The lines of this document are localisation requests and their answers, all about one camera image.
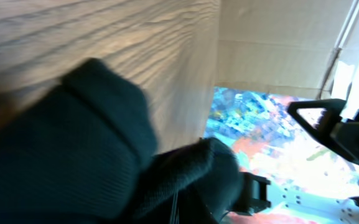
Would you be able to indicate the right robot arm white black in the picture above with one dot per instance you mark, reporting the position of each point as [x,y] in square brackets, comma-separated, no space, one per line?
[260,195]

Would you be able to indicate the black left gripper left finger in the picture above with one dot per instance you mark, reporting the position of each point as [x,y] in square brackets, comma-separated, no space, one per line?
[174,212]

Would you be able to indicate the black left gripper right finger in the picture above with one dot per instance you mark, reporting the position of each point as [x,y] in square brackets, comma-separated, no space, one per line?
[193,210]

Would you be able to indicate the black t-shirt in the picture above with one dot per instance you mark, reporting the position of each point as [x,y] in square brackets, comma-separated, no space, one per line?
[86,153]

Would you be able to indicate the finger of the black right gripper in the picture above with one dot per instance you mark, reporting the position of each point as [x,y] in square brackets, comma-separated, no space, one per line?
[325,124]

